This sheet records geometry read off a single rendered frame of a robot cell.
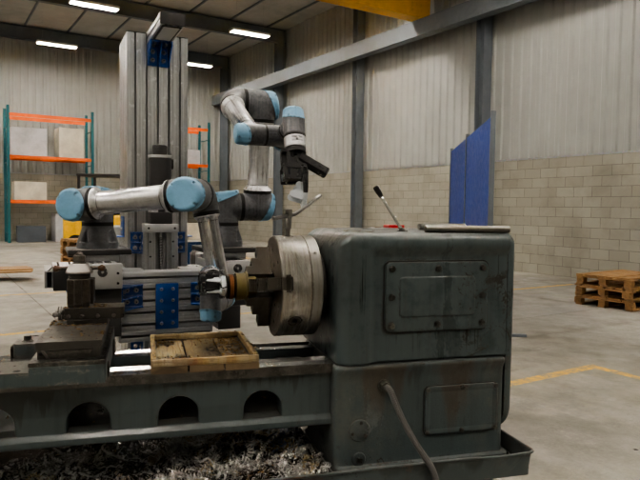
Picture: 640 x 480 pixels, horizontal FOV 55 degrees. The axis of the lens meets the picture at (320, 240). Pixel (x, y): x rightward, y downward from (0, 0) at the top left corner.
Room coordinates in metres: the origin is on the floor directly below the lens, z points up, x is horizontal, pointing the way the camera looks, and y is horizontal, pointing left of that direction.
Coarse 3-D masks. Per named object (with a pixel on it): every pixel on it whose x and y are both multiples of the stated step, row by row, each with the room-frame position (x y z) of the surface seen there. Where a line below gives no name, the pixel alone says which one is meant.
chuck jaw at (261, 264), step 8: (256, 248) 2.00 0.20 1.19; (264, 248) 2.00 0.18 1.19; (256, 256) 1.99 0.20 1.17; (264, 256) 1.98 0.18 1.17; (256, 264) 1.96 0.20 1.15; (264, 264) 1.96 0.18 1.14; (248, 272) 1.93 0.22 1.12; (256, 272) 1.94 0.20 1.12; (264, 272) 1.94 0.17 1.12; (272, 272) 1.95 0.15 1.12
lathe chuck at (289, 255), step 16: (272, 240) 1.94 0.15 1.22; (288, 240) 1.89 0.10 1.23; (304, 240) 1.91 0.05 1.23; (272, 256) 1.93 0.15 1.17; (288, 256) 1.83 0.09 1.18; (304, 256) 1.84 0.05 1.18; (288, 272) 1.80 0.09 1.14; (304, 272) 1.82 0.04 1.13; (304, 288) 1.81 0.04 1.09; (272, 304) 1.93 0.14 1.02; (288, 304) 1.80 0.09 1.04; (304, 304) 1.81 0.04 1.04; (272, 320) 1.92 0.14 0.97; (288, 320) 1.82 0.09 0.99; (304, 320) 1.84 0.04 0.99
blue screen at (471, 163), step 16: (480, 128) 7.27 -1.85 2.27; (464, 144) 8.75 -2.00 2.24; (480, 144) 7.24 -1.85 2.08; (464, 160) 8.70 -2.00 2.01; (480, 160) 7.21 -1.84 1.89; (464, 176) 8.66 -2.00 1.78; (480, 176) 7.17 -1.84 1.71; (464, 192) 8.51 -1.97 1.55; (480, 192) 7.14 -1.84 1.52; (464, 208) 8.48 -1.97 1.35; (480, 208) 7.11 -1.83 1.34; (480, 224) 7.08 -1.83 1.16; (512, 336) 6.43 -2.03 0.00
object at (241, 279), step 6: (228, 276) 1.89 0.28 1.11; (234, 276) 1.90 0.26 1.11; (240, 276) 1.89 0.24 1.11; (246, 276) 1.89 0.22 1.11; (252, 276) 1.92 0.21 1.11; (228, 282) 1.87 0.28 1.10; (234, 282) 1.88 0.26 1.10; (240, 282) 1.88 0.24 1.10; (246, 282) 1.88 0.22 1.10; (228, 288) 1.87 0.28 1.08; (234, 288) 1.87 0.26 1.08; (240, 288) 1.87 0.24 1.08; (246, 288) 1.88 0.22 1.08; (228, 294) 1.87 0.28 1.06; (234, 294) 1.88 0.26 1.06; (240, 294) 1.88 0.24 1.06; (246, 294) 1.88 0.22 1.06; (252, 294) 1.90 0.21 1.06; (246, 300) 1.90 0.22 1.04
